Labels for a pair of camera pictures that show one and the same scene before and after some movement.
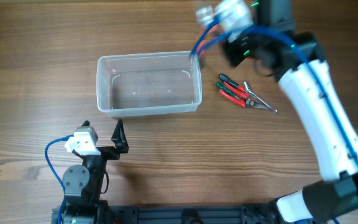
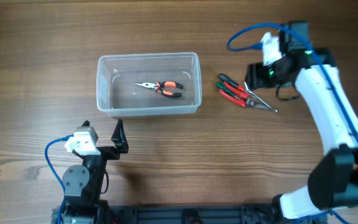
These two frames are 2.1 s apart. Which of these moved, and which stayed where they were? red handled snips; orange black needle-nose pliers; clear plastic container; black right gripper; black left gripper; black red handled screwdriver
Moved: black right gripper; orange black needle-nose pliers
Stayed: black left gripper; red handled snips; black red handled screwdriver; clear plastic container
